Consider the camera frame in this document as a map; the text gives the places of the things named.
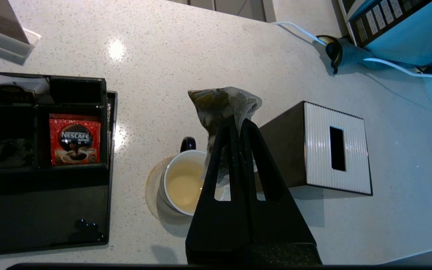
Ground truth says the clear glass coaster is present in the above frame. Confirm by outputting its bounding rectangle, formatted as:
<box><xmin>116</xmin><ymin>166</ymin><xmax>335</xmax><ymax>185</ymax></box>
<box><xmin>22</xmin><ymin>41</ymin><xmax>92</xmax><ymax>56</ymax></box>
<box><xmin>145</xmin><ymin>156</ymin><xmax>218</xmax><ymax>222</ymax></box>

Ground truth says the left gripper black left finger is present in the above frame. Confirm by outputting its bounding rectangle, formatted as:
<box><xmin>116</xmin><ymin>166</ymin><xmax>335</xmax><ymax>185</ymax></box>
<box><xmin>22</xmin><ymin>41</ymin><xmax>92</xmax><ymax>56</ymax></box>
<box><xmin>185</xmin><ymin>115</ymin><xmax>253</xmax><ymax>264</ymax></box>

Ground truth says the white cable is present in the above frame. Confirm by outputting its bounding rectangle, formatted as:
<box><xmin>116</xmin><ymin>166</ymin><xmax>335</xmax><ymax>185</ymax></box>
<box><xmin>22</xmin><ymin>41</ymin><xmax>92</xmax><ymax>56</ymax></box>
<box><xmin>272</xmin><ymin>21</ymin><xmax>432</xmax><ymax>81</ymax></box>

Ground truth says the black tissue box white lid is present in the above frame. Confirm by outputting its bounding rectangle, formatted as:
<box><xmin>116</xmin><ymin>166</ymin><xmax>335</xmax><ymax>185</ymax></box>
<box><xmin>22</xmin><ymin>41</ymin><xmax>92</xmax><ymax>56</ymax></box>
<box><xmin>258</xmin><ymin>100</ymin><xmax>373</xmax><ymax>197</ymax></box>

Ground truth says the black serving tray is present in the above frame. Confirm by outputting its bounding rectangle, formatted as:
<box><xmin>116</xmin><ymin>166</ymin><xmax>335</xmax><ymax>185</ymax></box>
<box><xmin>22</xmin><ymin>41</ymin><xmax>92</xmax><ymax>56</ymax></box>
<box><xmin>0</xmin><ymin>90</ymin><xmax>118</xmax><ymax>258</ymax></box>

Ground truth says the silver microwave oven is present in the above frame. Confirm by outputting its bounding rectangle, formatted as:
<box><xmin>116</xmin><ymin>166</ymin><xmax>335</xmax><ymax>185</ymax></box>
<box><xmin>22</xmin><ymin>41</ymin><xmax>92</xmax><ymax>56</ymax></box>
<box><xmin>338</xmin><ymin>0</ymin><xmax>432</xmax><ymax>68</ymax></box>

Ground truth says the mesh green tea bag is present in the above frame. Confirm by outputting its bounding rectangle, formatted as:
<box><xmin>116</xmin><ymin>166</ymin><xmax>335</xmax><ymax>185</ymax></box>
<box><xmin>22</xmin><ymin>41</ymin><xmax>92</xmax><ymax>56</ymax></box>
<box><xmin>188</xmin><ymin>86</ymin><xmax>263</xmax><ymax>188</ymax></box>

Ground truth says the white base cabinet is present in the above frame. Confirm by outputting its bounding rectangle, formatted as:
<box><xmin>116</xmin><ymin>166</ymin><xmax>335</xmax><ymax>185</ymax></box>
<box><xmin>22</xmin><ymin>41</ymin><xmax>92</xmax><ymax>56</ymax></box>
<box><xmin>167</xmin><ymin>0</ymin><xmax>276</xmax><ymax>23</ymax></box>

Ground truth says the black cup white inside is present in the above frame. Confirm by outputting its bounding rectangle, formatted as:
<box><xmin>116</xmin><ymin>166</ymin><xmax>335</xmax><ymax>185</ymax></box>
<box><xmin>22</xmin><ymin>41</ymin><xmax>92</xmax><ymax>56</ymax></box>
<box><xmin>159</xmin><ymin>136</ymin><xmax>231</xmax><ymax>216</ymax></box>

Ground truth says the black compartment organizer box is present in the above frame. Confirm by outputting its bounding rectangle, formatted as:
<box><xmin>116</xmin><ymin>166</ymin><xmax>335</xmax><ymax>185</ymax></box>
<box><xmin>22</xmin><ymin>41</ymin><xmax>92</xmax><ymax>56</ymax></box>
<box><xmin>0</xmin><ymin>71</ymin><xmax>108</xmax><ymax>192</ymax></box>

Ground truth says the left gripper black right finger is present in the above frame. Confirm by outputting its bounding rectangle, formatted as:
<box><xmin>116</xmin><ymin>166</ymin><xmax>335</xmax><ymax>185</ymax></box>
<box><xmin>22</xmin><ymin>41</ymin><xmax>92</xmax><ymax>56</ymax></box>
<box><xmin>241</xmin><ymin>118</ymin><xmax>322</xmax><ymax>265</ymax></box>

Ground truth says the red Nescafe sachet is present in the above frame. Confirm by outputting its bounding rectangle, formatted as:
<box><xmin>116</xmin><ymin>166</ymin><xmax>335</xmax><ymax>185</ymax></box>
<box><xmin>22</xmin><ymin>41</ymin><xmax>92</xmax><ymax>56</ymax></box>
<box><xmin>49</xmin><ymin>114</ymin><xmax>102</xmax><ymax>166</ymax></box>

